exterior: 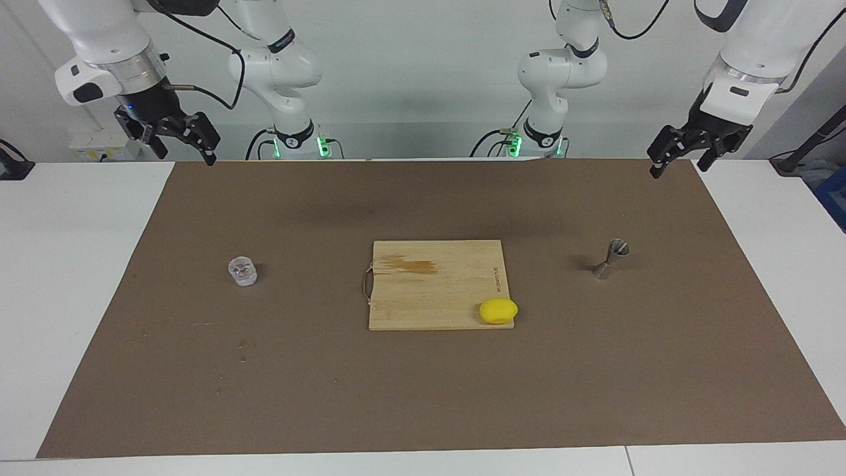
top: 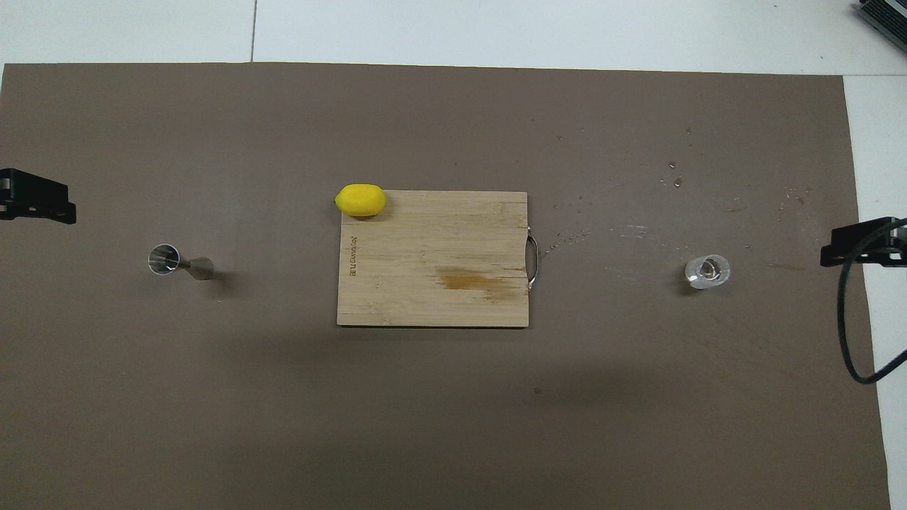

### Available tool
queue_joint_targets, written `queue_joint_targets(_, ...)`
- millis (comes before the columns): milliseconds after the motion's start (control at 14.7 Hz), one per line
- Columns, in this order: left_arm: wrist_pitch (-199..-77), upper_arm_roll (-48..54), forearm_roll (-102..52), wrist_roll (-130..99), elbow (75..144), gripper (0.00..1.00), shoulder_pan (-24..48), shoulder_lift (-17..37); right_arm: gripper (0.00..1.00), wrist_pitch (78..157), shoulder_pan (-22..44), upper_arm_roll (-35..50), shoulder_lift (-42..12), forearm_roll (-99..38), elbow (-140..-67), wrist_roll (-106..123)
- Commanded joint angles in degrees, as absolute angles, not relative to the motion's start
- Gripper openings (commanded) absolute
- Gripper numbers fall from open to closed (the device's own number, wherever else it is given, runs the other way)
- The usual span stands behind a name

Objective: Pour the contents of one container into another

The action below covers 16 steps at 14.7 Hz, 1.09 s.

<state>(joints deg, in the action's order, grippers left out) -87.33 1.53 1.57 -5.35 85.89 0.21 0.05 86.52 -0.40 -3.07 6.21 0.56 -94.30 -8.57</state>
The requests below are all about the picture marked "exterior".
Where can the wooden cutting board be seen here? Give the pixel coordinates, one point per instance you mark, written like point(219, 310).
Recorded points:
point(429, 297)

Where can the yellow lemon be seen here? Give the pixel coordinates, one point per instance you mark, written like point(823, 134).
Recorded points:
point(497, 311)

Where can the brown table mat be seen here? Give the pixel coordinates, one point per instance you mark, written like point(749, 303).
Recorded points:
point(330, 396)

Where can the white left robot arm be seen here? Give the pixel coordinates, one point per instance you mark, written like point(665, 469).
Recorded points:
point(562, 73)

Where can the clear glass cup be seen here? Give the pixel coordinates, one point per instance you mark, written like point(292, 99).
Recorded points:
point(242, 272)

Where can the black clamp mount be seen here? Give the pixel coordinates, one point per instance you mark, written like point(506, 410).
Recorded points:
point(13, 168)

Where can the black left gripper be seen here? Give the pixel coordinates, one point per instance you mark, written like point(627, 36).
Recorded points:
point(714, 127)

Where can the steel double jigger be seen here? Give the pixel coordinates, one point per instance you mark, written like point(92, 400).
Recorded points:
point(603, 270)

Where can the blue box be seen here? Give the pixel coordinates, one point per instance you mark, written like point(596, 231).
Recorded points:
point(834, 198)

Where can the black stand pole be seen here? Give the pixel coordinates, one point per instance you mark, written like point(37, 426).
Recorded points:
point(786, 164)

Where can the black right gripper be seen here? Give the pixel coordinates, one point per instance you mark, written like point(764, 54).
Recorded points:
point(149, 102)

